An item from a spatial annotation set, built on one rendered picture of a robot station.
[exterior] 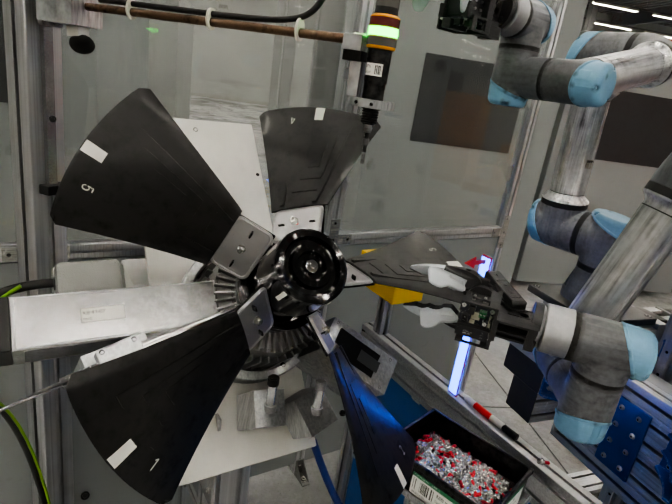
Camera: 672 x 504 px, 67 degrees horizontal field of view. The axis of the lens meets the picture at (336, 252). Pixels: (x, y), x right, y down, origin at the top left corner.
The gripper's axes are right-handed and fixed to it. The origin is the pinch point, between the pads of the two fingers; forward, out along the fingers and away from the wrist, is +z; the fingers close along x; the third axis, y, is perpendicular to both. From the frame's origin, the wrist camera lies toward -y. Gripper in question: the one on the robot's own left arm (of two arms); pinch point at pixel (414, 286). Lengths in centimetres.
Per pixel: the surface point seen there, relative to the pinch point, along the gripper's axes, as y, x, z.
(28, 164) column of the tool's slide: 5, -6, 81
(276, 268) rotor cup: 18.6, -6.5, 16.6
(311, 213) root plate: 3.8, -9.9, 18.3
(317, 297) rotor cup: 16.6, -2.7, 10.7
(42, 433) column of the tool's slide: 12, 60, 82
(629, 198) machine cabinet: -407, 73, -100
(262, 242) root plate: 13.6, -7.4, 21.7
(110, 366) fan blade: 40.9, -1.1, 25.3
